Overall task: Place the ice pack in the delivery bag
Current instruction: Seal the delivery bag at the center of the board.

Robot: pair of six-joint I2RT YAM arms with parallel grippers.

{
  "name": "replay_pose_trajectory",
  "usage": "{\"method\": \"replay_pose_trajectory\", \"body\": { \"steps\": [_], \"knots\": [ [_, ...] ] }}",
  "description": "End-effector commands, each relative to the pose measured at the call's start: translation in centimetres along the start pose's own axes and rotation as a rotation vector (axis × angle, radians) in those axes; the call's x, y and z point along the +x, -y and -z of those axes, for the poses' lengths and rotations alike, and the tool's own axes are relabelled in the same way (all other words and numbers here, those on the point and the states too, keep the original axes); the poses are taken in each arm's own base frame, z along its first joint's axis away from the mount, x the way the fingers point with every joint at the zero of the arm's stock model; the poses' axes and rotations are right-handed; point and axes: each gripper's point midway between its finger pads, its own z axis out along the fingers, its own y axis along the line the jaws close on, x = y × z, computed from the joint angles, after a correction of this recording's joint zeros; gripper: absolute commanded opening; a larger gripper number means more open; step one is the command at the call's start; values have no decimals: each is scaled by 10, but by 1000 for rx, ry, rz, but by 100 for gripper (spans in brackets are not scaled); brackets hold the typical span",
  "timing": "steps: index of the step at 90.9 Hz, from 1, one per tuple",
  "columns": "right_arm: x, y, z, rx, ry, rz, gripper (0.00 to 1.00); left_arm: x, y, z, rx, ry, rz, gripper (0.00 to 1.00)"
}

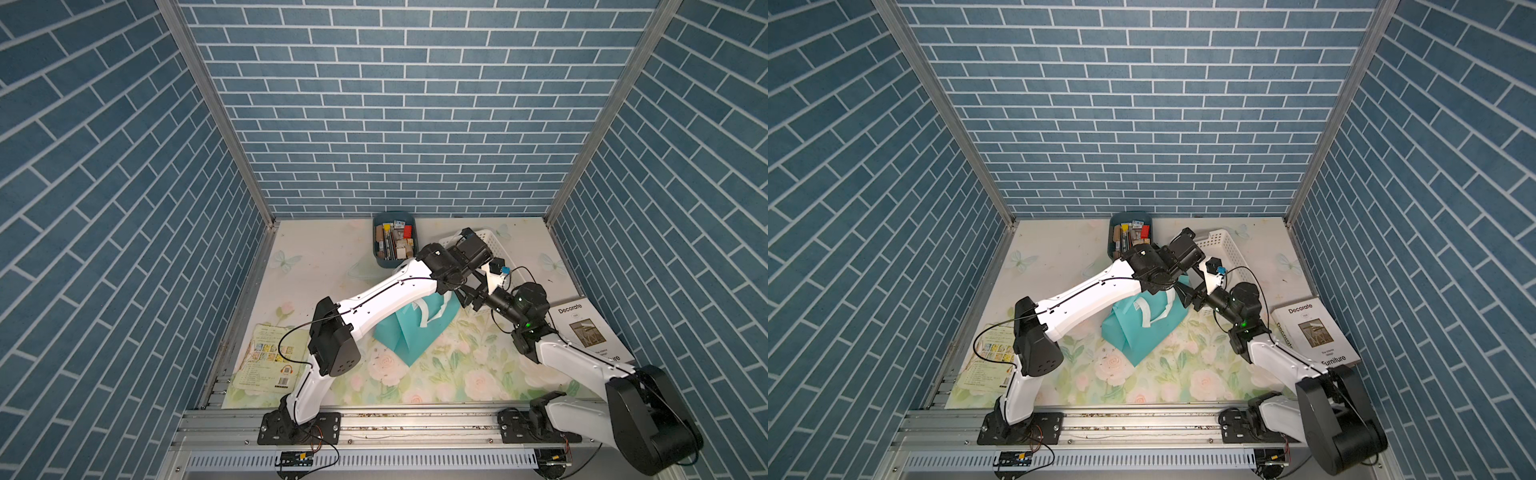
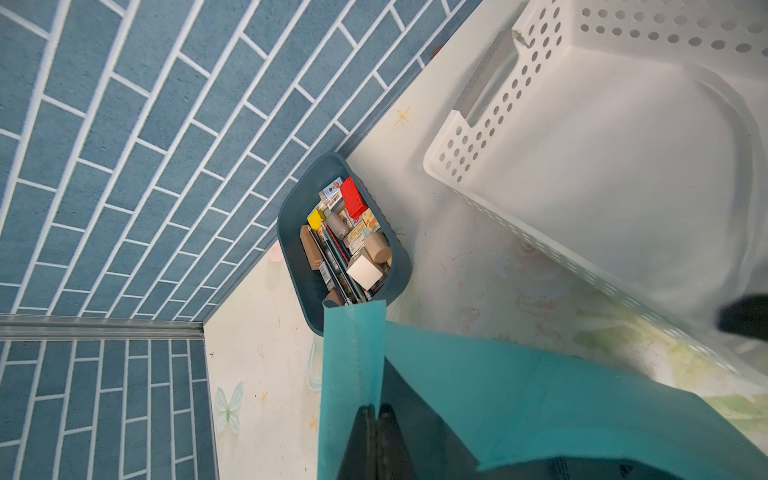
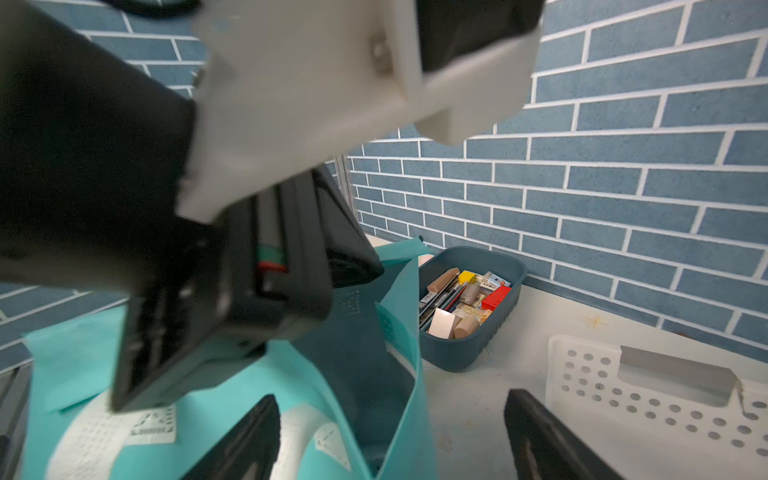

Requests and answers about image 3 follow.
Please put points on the yellow small box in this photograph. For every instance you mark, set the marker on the yellow small box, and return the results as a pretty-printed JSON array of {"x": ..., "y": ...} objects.
[{"x": 467, "y": 277}]

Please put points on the white perforated plastic basket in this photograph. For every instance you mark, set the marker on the white perforated plastic basket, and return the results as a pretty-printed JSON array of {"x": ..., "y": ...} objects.
[{"x": 653, "y": 415}]

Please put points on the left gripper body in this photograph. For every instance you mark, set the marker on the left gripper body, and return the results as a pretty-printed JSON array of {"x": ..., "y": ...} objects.
[{"x": 266, "y": 269}]

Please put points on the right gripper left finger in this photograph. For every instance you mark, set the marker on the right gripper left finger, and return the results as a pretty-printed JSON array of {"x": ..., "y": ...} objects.
[{"x": 248, "y": 451}]

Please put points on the teal insulated delivery bag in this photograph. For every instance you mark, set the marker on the teal insulated delivery bag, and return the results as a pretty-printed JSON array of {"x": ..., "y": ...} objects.
[{"x": 351, "y": 395}]

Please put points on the red small box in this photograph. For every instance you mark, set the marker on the red small box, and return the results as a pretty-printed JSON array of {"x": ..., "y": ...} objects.
[{"x": 494, "y": 299}]

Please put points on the brown small box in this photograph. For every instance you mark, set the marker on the brown small box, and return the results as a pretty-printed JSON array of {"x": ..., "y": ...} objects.
[{"x": 444, "y": 280}]

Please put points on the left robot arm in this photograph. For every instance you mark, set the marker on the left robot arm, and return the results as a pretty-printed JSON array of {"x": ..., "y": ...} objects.
[{"x": 92, "y": 156}]

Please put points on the dark teal storage bin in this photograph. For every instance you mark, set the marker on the dark teal storage bin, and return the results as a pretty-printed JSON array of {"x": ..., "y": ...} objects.
[{"x": 454, "y": 328}]

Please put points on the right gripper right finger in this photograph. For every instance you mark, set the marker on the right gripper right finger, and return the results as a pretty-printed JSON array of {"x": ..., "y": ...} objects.
[{"x": 543, "y": 447}]

